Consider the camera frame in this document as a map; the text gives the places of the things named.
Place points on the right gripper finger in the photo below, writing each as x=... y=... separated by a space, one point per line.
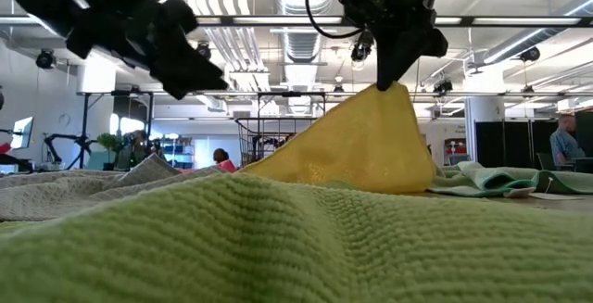
x=387 y=62
x=404 y=53

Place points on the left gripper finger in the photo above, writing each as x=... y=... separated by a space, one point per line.
x=173 y=85
x=199 y=73

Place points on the yellow microfiber towel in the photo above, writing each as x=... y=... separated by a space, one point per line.
x=361 y=145

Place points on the pale mint green towel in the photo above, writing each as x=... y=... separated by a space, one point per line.
x=491 y=178

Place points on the grey waffle weave towel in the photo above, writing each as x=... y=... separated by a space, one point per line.
x=55 y=192

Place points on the lime green microfiber towel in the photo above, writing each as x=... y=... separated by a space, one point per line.
x=278 y=247

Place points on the black background robot arm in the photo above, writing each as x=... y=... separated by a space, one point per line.
x=51 y=147

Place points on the black ceiling spotlight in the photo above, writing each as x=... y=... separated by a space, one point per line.
x=529 y=54
x=203 y=51
x=45 y=59

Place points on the blue storage shelf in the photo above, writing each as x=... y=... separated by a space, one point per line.
x=178 y=150

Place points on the green background plant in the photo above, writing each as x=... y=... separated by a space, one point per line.
x=109 y=142

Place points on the white round column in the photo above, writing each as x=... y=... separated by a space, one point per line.
x=484 y=108

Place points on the black background rig stand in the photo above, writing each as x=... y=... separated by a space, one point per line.
x=84 y=127

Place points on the computer monitor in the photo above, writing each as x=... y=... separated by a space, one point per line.
x=22 y=134

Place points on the white towel label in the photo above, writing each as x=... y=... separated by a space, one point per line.
x=556 y=196

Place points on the black overhead camera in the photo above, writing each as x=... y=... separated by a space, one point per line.
x=362 y=46

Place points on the black partition wall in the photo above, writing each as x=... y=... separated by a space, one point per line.
x=509 y=143

